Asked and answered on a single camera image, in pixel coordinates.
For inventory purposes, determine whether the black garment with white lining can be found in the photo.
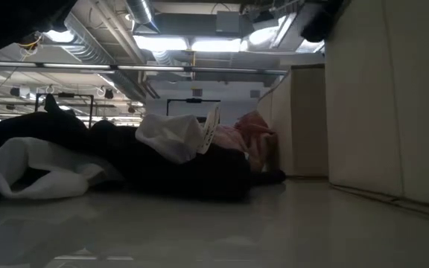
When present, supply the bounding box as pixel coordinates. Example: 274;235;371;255
0;93;287;202

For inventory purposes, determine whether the white clothing tag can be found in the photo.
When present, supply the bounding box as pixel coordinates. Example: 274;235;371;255
197;103;222;155

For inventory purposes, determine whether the pink garment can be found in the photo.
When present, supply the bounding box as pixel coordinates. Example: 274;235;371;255
212;110;279;174

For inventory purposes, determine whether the grey ceiling box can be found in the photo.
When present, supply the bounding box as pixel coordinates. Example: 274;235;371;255
216;10;245;36

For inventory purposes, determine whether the large beige fabric bin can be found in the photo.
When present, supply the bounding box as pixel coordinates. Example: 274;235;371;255
324;0;429;209

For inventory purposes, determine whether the round silver ceiling duct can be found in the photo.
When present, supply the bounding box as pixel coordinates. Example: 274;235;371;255
124;0;160;35

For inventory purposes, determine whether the long ceiling rail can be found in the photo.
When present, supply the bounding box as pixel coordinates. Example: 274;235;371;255
0;60;289;75

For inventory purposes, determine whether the spiral metal ceiling duct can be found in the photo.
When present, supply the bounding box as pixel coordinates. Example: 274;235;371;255
63;13;148;101

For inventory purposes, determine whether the yellow wire bundle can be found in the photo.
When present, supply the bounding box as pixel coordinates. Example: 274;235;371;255
17;32;45;53

